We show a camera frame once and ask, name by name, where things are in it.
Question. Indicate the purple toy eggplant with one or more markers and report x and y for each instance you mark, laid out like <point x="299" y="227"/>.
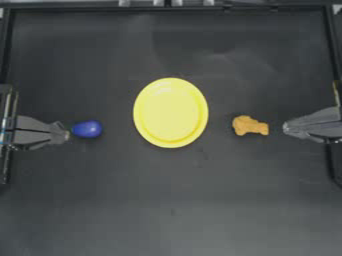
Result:
<point x="88" y="129"/>

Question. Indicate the yellow plate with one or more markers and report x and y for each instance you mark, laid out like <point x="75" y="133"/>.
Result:
<point x="169" y="112"/>

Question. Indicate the toy fried chicken nugget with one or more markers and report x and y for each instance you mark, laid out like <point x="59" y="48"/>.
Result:
<point x="248" y="126"/>

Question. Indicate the black metal frame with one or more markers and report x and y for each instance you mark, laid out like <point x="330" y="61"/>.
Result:
<point x="88" y="8"/>

